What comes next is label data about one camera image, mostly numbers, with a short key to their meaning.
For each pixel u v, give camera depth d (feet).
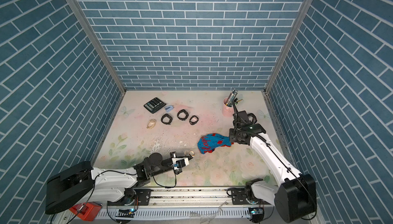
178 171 2.23
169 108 3.52
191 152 2.47
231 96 3.24
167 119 3.38
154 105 3.57
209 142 2.87
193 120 3.36
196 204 2.42
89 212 2.13
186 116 3.41
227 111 3.27
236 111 2.19
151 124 3.31
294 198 1.28
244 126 2.02
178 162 2.04
